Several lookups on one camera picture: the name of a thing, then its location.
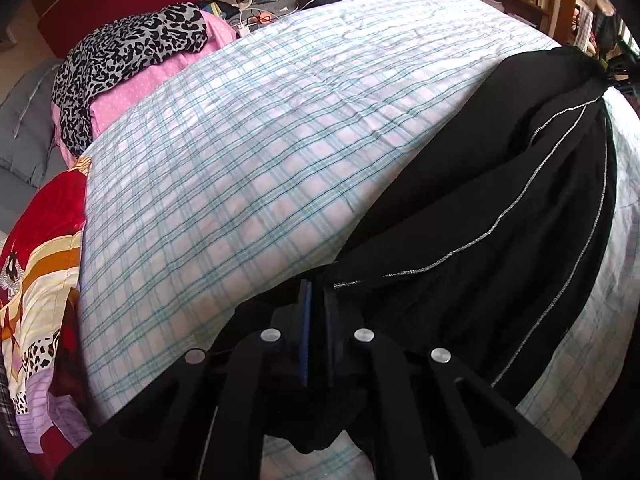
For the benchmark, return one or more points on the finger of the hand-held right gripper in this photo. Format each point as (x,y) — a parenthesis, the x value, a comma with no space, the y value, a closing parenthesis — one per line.
(620,67)

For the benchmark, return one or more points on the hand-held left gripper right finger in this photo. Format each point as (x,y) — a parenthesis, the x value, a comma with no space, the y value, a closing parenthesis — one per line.
(331,332)

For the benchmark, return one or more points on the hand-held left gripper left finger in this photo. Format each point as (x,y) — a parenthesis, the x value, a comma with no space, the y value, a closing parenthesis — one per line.
(305,340)

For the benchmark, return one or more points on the black pants with silver stripes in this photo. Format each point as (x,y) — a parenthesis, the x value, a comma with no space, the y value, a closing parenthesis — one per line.
(475,200)

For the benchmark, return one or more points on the plaid bed sheet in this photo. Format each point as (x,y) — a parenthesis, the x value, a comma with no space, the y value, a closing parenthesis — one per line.
(250,160)

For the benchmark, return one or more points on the red patchwork quilt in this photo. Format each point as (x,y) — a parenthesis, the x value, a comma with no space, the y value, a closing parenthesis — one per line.
(45,260)

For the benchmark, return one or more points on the pink dotted pillow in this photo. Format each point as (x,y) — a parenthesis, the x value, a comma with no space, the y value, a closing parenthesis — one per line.
(140,95)

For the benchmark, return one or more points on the small orange object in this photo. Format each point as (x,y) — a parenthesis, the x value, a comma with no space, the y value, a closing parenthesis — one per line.
(261,18)

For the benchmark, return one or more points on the leopard print cloth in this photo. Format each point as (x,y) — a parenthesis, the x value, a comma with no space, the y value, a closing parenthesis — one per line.
(125,45)

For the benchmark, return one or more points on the grey padded headboard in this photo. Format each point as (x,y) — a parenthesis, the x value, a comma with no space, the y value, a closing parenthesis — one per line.
(25,125)

